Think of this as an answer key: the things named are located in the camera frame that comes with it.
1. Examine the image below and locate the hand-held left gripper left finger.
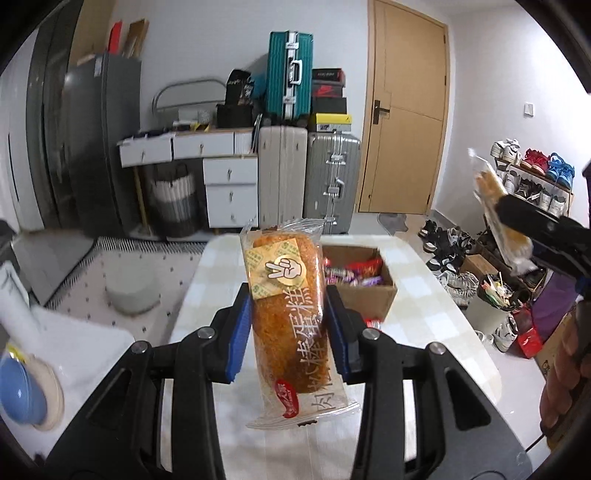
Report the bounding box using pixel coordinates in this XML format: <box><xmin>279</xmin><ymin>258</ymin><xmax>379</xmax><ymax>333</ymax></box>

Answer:
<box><xmin>44</xmin><ymin>282</ymin><xmax>254</xmax><ymax>480</ymax></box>

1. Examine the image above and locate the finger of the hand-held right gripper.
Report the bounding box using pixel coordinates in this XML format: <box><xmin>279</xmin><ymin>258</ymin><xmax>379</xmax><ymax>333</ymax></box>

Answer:
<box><xmin>531</xmin><ymin>242</ymin><xmax>573</xmax><ymax>277</ymax></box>
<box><xmin>496</xmin><ymin>195</ymin><xmax>571</xmax><ymax>243</ymax></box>

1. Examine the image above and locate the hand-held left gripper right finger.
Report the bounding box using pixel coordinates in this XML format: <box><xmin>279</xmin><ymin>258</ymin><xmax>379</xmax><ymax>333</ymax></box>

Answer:
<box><xmin>323</xmin><ymin>285</ymin><xmax>534</xmax><ymax>480</ymax></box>

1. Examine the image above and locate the small bread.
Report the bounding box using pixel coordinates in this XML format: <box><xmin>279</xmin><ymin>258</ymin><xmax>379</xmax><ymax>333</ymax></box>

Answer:
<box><xmin>467</xmin><ymin>148</ymin><xmax>539</xmax><ymax>275</ymax></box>

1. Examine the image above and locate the brown cardboard box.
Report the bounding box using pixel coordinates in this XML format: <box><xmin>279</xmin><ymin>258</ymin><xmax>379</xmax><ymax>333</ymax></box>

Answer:
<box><xmin>321</xmin><ymin>244</ymin><xmax>399</xmax><ymax>324</ymax></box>

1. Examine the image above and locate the large cake loaf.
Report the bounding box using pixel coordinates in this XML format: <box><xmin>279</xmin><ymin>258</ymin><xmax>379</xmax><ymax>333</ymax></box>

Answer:
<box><xmin>240</xmin><ymin>219</ymin><xmax>360</xmax><ymax>430</ymax></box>

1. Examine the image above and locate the pile of assorted snack packets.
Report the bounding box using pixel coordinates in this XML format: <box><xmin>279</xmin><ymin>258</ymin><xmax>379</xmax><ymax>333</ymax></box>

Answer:
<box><xmin>323</xmin><ymin>257</ymin><xmax>384</xmax><ymax>287</ymax></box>

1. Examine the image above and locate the person's right hand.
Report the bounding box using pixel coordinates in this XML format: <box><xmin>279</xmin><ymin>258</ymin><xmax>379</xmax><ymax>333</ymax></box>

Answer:
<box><xmin>539</xmin><ymin>318</ymin><xmax>586</xmax><ymax>430</ymax></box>

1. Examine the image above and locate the wooden shoe rack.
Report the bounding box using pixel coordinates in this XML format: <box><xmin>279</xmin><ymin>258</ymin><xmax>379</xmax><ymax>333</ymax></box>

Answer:
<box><xmin>489</xmin><ymin>154</ymin><xmax>575</xmax><ymax>220</ymax></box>

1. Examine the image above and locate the purple bag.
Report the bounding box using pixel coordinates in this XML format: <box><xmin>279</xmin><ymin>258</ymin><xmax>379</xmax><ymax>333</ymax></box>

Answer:
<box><xmin>531</xmin><ymin>274</ymin><xmax>578</xmax><ymax>342</ymax></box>

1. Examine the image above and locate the red shoes pair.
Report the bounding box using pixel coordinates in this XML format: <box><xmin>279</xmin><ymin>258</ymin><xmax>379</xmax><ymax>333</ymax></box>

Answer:
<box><xmin>521</xmin><ymin>148</ymin><xmax>550</xmax><ymax>175</ymax></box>

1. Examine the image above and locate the blue shoes pair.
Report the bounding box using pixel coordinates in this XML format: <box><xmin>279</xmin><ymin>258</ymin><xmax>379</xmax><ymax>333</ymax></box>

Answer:
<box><xmin>547</xmin><ymin>154</ymin><xmax>575</xmax><ymax>190</ymax></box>

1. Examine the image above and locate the basket with sticks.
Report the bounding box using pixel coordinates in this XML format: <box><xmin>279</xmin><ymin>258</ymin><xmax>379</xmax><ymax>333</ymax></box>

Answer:
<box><xmin>478</xmin><ymin>272</ymin><xmax>520</xmax><ymax>310</ymax></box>

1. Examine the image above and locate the white sneakers pair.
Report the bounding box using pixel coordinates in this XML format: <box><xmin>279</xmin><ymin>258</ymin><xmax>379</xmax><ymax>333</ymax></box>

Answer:
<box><xmin>490</xmin><ymin>138</ymin><xmax>522</xmax><ymax>164</ymax></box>

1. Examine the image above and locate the small brown floor box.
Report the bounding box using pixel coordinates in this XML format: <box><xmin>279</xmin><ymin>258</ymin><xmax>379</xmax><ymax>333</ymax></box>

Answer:
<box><xmin>459</xmin><ymin>254</ymin><xmax>497</xmax><ymax>282</ymax></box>

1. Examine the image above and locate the red paper bag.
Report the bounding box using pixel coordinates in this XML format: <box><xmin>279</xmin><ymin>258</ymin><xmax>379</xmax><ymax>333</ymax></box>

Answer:
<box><xmin>510</xmin><ymin>307</ymin><xmax>546</xmax><ymax>358</ymax></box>

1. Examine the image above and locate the pile of sneakers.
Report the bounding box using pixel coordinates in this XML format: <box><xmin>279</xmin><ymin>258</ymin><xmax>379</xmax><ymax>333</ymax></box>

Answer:
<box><xmin>418</xmin><ymin>219</ymin><xmax>481</xmax><ymax>305</ymax></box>

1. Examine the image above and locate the single white sneaker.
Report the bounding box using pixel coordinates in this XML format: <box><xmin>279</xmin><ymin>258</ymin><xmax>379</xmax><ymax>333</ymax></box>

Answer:
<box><xmin>492</xmin><ymin>316</ymin><xmax>520</xmax><ymax>354</ymax></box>

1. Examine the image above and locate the yellow printed cardboard box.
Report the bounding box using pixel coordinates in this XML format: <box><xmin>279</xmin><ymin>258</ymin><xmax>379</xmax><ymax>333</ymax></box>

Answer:
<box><xmin>536</xmin><ymin>314</ymin><xmax>578</xmax><ymax>381</ymax></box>

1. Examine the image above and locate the grey round pouf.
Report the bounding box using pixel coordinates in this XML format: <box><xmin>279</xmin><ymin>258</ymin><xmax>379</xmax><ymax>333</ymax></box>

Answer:
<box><xmin>105</xmin><ymin>258</ymin><xmax>160</xmax><ymax>315</ymax></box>

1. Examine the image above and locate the grey white laundry basket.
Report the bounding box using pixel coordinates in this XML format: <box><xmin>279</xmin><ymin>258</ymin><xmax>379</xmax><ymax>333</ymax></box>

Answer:
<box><xmin>148</xmin><ymin>165</ymin><xmax>200</xmax><ymax>238</ymax></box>

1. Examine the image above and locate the white rug with striped edge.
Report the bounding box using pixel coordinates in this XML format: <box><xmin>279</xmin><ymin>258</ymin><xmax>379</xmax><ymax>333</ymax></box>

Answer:
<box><xmin>46</xmin><ymin>236</ymin><xmax>208</xmax><ymax>333</ymax></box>

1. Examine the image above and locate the silver suitcase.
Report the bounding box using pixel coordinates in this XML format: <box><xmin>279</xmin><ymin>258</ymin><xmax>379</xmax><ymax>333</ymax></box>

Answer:
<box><xmin>302</xmin><ymin>131</ymin><xmax>362</xmax><ymax>236</ymax></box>

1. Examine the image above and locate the white drawer cabinet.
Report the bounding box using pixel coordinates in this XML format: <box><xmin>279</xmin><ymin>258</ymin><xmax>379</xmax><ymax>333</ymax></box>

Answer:
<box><xmin>117</xmin><ymin>129</ymin><xmax>259</xmax><ymax>229</ymax></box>

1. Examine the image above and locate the white suitcase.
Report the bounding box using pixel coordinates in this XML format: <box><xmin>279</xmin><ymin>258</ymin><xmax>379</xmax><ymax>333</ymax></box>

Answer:
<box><xmin>257</xmin><ymin>126</ymin><xmax>309</xmax><ymax>229</ymax></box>

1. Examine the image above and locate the wooden door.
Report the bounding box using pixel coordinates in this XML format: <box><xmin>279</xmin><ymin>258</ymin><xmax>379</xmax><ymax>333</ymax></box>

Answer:
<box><xmin>358</xmin><ymin>0</ymin><xmax>450</xmax><ymax>215</ymax></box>

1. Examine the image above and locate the beige bowl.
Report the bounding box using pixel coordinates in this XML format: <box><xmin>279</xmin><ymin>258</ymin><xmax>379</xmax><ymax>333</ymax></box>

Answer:
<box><xmin>28</xmin><ymin>355</ymin><xmax>64</xmax><ymax>432</ymax></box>

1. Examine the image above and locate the grey leaning panel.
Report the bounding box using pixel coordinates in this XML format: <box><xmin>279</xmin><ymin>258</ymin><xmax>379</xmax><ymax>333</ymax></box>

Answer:
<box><xmin>11</xmin><ymin>231</ymin><xmax>95</xmax><ymax>305</ymax></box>

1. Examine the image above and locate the yellow black shoebox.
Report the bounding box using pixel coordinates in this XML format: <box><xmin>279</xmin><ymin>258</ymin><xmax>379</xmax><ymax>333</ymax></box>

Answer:
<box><xmin>307</xmin><ymin>113</ymin><xmax>354</xmax><ymax>134</ymax></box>

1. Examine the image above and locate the black storage box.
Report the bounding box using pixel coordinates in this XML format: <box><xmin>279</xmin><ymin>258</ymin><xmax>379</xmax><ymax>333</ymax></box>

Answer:
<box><xmin>216</xmin><ymin>104</ymin><xmax>254</xmax><ymax>129</ymax></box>

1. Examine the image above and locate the blue bowl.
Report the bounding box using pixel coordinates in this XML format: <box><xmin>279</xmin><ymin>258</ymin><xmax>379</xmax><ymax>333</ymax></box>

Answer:
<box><xmin>0</xmin><ymin>355</ymin><xmax>47</xmax><ymax>424</ymax></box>

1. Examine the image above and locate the plain black shoebox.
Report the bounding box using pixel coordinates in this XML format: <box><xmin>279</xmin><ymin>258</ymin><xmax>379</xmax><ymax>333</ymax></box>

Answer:
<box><xmin>311</xmin><ymin>97</ymin><xmax>347</xmax><ymax>115</ymax></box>

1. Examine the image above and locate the white plastic container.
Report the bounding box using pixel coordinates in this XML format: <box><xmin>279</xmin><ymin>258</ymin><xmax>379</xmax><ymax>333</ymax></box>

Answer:
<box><xmin>0</xmin><ymin>263</ymin><xmax>42</xmax><ymax>352</ymax></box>

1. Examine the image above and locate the red black shoebox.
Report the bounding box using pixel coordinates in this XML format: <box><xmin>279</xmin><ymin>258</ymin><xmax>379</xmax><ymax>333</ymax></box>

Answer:
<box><xmin>311</xmin><ymin>82</ymin><xmax>346</xmax><ymax>99</ymax></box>

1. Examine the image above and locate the grey refrigerator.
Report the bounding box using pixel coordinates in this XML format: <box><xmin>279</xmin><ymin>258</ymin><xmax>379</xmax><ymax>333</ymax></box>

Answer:
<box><xmin>62</xmin><ymin>53</ymin><xmax>141</xmax><ymax>236</ymax></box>

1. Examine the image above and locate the black printed bag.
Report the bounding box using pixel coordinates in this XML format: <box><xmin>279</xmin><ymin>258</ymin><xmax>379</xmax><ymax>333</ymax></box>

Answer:
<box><xmin>225</xmin><ymin>69</ymin><xmax>257</xmax><ymax>106</ymax></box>

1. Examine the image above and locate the teal suitcase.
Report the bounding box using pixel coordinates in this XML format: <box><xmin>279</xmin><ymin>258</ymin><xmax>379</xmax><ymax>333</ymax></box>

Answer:
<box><xmin>265</xmin><ymin>31</ymin><xmax>315</xmax><ymax>127</ymax></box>

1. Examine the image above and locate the dark glass cabinet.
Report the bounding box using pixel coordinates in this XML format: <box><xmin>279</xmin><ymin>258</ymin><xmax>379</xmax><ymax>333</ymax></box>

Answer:
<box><xmin>25</xmin><ymin>0</ymin><xmax>84</xmax><ymax>229</ymax></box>

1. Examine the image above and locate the small brown cardboard piece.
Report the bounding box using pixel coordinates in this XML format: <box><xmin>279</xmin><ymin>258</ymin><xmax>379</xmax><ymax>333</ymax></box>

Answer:
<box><xmin>124</xmin><ymin>19</ymin><xmax>149</xmax><ymax>60</ymax></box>

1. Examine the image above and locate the red folder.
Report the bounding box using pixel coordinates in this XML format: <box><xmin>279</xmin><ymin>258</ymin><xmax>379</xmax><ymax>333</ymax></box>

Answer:
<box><xmin>107</xmin><ymin>21</ymin><xmax>124</xmax><ymax>56</ymax></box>

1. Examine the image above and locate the large flat cardboard box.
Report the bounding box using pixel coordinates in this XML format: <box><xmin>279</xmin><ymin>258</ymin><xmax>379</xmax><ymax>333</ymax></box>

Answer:
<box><xmin>69</xmin><ymin>0</ymin><xmax>116</xmax><ymax>68</ymax></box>

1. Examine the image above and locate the grey metal tube frame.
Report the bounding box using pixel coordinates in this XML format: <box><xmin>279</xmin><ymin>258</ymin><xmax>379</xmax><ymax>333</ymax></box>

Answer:
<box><xmin>152</xmin><ymin>78</ymin><xmax>227</xmax><ymax>114</ymax></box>

